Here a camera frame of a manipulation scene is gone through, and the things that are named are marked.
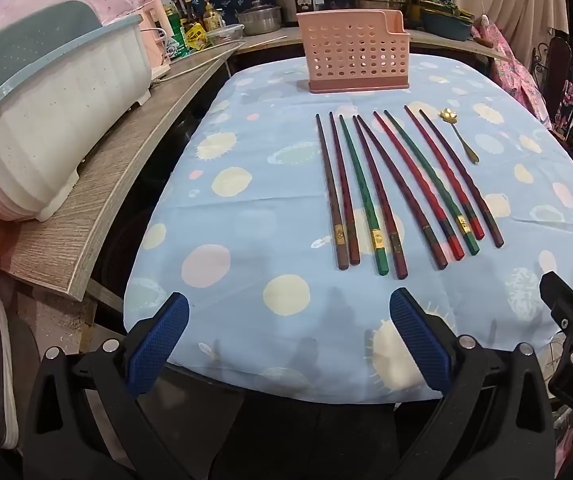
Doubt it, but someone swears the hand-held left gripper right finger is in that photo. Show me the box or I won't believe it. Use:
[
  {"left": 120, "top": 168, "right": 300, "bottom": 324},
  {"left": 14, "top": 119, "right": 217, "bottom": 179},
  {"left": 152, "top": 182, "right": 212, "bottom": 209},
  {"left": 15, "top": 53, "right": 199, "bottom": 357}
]
[{"left": 390, "top": 287, "right": 557, "bottom": 480}]

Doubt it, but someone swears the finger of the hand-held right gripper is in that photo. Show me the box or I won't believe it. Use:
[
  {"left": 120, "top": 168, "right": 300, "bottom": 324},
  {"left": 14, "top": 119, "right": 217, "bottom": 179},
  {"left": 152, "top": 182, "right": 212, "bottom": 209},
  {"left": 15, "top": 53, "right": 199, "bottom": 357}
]
[{"left": 539, "top": 271, "right": 573, "bottom": 369}]

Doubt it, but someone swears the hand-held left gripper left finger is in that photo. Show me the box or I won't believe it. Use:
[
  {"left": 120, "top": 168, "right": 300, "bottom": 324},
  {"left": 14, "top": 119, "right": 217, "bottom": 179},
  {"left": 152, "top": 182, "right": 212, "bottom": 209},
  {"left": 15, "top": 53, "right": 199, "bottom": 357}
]
[{"left": 23, "top": 292, "right": 190, "bottom": 480}]

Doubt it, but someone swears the dark red chopstick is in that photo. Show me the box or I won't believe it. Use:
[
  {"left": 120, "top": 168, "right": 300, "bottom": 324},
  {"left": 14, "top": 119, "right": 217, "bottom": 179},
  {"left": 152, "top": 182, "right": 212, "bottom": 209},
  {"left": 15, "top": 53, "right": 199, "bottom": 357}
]
[
  {"left": 329, "top": 111, "right": 361, "bottom": 266},
  {"left": 352, "top": 116, "right": 408, "bottom": 280}
]

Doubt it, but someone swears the dark purple chopstick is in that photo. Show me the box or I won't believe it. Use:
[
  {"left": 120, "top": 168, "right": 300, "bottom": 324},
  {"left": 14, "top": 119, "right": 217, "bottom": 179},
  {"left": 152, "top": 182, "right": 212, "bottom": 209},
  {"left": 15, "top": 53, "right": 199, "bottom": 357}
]
[{"left": 419, "top": 108, "right": 505, "bottom": 249}]

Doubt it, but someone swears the green chopstick gold band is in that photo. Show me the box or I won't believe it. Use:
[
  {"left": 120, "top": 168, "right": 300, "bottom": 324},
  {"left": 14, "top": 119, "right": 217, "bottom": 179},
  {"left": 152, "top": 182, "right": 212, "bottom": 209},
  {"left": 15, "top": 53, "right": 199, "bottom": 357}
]
[
  {"left": 383, "top": 109, "right": 481, "bottom": 257},
  {"left": 339, "top": 115, "right": 388, "bottom": 277}
]

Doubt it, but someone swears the brown chopstick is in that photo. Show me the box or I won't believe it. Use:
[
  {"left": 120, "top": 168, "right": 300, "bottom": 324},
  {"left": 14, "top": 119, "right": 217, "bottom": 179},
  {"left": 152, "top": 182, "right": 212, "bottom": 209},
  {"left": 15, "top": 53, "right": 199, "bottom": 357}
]
[{"left": 315, "top": 113, "right": 350, "bottom": 271}]

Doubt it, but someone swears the small gold spoon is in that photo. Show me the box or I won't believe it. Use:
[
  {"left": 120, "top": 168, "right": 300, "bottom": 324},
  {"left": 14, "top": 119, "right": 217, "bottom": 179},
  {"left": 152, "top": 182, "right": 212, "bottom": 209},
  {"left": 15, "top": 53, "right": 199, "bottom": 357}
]
[{"left": 440, "top": 107, "right": 481, "bottom": 166}]

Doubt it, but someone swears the pink perforated utensil basket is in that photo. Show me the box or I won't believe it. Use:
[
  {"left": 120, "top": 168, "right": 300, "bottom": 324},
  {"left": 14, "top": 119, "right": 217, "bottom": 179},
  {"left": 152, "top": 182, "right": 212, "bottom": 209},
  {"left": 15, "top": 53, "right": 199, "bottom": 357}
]
[{"left": 297, "top": 9, "right": 411, "bottom": 94}]

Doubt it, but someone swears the maroon chopstick silver band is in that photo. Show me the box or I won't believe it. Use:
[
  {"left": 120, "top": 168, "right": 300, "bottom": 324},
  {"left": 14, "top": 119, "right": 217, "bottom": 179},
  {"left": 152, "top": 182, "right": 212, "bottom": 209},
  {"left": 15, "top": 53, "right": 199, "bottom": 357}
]
[{"left": 357, "top": 114, "right": 449, "bottom": 271}]

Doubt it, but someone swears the blue dotted tablecloth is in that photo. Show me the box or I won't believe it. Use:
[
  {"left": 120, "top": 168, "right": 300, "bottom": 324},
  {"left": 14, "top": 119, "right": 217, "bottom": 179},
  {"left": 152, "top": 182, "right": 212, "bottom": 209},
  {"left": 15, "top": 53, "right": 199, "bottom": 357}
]
[{"left": 124, "top": 52, "right": 573, "bottom": 403}]

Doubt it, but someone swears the white plate stack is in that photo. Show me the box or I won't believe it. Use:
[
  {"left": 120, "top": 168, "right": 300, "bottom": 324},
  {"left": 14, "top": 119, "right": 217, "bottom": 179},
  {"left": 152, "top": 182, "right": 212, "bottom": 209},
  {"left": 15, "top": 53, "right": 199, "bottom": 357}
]
[{"left": 0, "top": 289, "right": 20, "bottom": 452}]

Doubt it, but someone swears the pink floral cloth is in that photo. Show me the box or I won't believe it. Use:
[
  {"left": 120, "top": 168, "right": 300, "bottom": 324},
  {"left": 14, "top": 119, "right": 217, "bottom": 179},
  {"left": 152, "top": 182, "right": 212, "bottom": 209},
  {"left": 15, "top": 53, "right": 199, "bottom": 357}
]
[{"left": 471, "top": 15, "right": 553, "bottom": 128}]

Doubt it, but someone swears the white dish rack teal lid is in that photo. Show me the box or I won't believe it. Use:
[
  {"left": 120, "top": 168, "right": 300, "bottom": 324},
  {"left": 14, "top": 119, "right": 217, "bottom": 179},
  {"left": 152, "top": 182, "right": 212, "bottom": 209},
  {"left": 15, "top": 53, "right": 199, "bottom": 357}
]
[{"left": 0, "top": 0, "right": 153, "bottom": 223}]

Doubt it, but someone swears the teal basin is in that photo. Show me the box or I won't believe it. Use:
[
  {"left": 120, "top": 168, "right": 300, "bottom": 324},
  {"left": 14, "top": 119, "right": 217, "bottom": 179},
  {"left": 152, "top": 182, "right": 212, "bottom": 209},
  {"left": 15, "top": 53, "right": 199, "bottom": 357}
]
[{"left": 419, "top": 9, "right": 474, "bottom": 42}]

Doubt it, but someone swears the green label plastic bottle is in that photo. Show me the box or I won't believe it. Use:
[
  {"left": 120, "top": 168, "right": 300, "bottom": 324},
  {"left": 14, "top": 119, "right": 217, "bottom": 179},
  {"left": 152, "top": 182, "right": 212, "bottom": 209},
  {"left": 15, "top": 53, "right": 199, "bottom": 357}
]
[{"left": 165, "top": 0, "right": 190, "bottom": 59}]

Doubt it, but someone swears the yellow packet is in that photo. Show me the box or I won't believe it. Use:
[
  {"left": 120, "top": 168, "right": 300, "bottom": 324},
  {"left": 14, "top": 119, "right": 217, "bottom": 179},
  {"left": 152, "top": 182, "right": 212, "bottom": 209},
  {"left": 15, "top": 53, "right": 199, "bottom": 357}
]
[{"left": 184, "top": 22, "right": 210, "bottom": 52}]

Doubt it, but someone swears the glass bowl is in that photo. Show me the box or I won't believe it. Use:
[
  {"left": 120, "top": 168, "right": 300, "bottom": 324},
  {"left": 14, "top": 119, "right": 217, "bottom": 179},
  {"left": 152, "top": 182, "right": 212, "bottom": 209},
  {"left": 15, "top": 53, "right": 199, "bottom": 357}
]
[{"left": 206, "top": 24, "right": 246, "bottom": 44}]

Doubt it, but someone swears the amber bottle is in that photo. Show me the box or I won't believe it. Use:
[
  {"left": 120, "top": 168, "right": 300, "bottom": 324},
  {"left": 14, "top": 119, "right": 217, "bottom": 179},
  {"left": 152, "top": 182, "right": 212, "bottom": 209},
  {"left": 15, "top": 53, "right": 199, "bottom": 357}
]
[{"left": 202, "top": 0, "right": 225, "bottom": 31}]

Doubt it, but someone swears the steel pot with lid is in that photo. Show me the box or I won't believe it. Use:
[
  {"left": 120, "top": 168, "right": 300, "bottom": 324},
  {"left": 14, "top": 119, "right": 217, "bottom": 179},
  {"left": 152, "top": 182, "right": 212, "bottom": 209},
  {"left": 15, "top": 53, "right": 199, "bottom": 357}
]
[{"left": 237, "top": 1, "right": 282, "bottom": 36}]

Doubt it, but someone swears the white cable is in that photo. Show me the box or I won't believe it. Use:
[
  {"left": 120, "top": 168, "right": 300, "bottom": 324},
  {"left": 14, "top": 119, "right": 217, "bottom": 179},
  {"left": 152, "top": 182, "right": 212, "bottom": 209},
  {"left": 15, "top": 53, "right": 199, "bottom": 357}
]
[{"left": 150, "top": 39, "right": 247, "bottom": 87}]

